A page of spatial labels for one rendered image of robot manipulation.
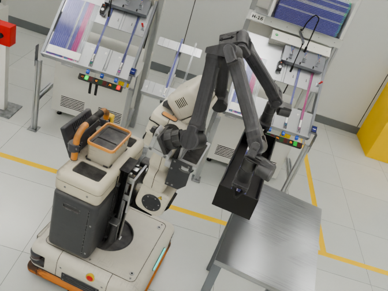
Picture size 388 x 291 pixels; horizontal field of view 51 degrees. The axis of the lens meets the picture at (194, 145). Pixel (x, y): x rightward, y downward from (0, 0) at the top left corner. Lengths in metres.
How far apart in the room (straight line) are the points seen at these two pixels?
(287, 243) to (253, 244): 0.19
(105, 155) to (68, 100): 1.80
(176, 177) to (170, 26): 3.31
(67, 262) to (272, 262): 1.09
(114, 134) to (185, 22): 3.00
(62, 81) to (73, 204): 1.82
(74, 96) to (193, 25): 1.86
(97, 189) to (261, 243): 0.82
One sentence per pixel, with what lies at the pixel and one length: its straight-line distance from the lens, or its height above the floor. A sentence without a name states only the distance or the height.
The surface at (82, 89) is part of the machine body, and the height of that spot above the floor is 0.35.
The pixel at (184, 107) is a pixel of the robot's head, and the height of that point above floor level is 1.30.
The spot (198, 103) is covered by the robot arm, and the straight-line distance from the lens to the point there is 1.65.
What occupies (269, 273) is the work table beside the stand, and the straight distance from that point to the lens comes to 1.91.
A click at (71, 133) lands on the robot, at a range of 2.13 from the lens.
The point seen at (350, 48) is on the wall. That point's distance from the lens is 5.14.
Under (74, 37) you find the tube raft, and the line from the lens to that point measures 3.36.
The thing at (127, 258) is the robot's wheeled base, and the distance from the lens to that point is 2.41.
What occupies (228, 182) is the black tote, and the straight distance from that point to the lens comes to 1.88.
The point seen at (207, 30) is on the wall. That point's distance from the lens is 4.98.
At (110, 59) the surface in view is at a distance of 3.26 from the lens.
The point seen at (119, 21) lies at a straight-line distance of 3.40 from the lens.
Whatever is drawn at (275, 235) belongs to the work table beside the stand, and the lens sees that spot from 2.09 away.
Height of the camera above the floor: 2.12
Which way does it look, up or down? 32 degrees down
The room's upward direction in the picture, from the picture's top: 19 degrees clockwise
